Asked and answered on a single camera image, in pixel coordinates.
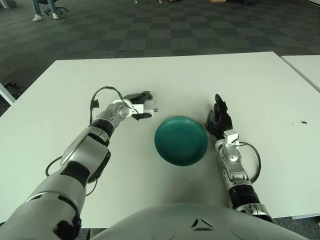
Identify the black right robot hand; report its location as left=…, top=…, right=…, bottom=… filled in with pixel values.
left=204, top=93, right=235, bottom=140

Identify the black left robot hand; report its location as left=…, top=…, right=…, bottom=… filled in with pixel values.
left=123, top=91, right=154, bottom=122

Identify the white charger plug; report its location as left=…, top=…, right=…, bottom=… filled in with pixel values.
left=142, top=99, right=160, bottom=116

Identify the teal round plate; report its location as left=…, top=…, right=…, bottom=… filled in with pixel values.
left=154, top=115, right=209, bottom=168

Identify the white side table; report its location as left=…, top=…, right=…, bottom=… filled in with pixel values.
left=280, top=54, right=320, bottom=93
left=0, top=81, right=17, bottom=106

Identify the grey robot torso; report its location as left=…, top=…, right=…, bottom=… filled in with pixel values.
left=89, top=202, right=320, bottom=240

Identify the black office chair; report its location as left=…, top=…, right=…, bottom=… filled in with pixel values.
left=37, top=0, right=68, bottom=16

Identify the seated person in jeans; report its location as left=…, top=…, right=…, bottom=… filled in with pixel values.
left=31, top=0, right=60, bottom=22

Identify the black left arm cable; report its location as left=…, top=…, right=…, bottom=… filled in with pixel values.
left=88, top=86, right=131, bottom=124

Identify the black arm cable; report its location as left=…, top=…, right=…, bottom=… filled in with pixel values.
left=88, top=86, right=131, bottom=124
left=237, top=141, right=262, bottom=184

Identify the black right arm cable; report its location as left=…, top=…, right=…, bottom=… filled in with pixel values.
left=237, top=141, right=262, bottom=184

